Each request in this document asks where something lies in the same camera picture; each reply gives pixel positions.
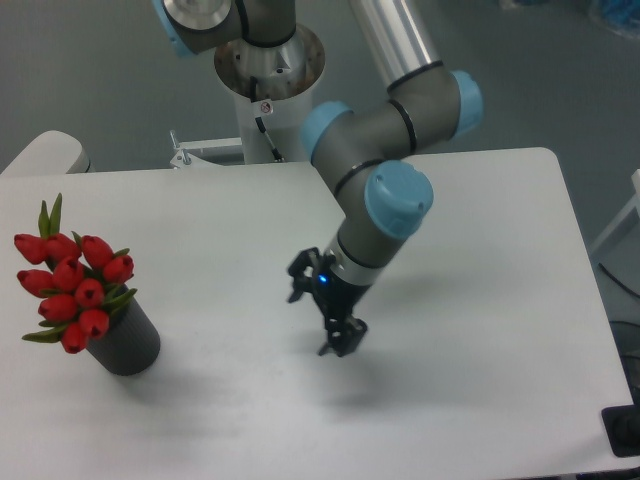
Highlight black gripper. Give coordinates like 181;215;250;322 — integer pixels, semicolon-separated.
287;247;371;357

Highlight red tulip bouquet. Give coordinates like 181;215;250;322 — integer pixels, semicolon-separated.
13;194;137;354

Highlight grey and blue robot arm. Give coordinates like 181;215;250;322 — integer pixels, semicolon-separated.
154;1;484;357

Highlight dark grey ribbed vase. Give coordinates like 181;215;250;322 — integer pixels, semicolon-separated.
87;298;161;376

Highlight white chair armrest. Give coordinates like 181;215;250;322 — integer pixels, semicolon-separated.
1;130;95;178

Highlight black box at table edge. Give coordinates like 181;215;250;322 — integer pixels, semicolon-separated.
601;405;639;458

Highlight blue plastic bag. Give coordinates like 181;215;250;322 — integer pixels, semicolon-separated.
589;0;639;39

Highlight black pedestal cable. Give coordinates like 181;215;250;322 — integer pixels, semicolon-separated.
248;75;286;164

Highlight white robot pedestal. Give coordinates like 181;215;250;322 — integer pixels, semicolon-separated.
170;24;325;168

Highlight black floor cable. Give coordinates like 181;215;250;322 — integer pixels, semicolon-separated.
598;262;640;296

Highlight white frame at right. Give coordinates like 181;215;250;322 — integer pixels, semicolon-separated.
589;170;639;263

